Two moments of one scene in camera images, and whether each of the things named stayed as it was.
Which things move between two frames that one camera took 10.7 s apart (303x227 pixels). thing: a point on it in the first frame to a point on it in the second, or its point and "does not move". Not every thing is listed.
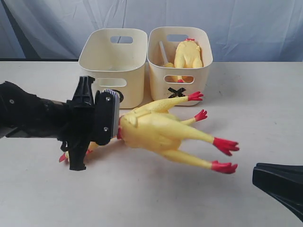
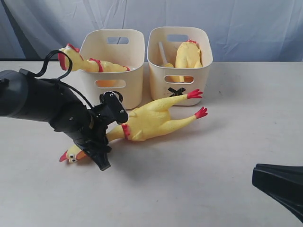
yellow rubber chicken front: [166, 134] to [70, 58]
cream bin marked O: [118, 57] does not move
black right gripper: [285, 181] does not move
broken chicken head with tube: [165, 62] does not move
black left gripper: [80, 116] to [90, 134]
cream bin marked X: [170, 82] does not move
